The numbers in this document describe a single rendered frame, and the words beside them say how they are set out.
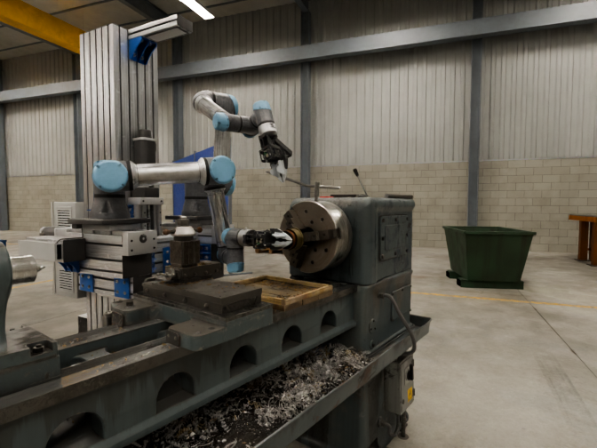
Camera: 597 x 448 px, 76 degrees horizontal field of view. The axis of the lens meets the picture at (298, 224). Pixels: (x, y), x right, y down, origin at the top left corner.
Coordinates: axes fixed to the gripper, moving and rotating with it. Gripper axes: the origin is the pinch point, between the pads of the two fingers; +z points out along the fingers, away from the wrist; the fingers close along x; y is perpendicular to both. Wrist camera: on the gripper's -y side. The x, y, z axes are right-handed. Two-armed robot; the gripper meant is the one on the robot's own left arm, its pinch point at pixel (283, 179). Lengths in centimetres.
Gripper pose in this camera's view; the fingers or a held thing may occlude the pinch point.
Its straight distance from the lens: 162.8
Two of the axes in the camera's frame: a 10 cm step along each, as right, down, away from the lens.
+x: 7.5, -2.9, -5.9
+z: 2.6, 9.5, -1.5
